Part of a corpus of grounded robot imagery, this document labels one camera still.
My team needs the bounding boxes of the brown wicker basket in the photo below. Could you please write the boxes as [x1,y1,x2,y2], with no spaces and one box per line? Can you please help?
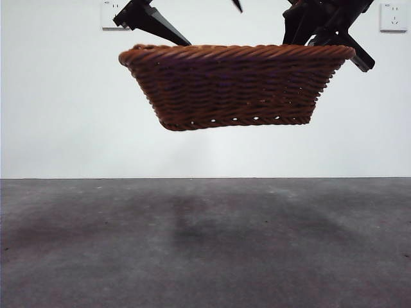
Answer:
[118,44,357,132]

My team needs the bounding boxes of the white wall socket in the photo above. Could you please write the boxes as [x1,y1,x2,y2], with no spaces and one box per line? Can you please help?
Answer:
[101,0,131,31]
[380,3,410,33]

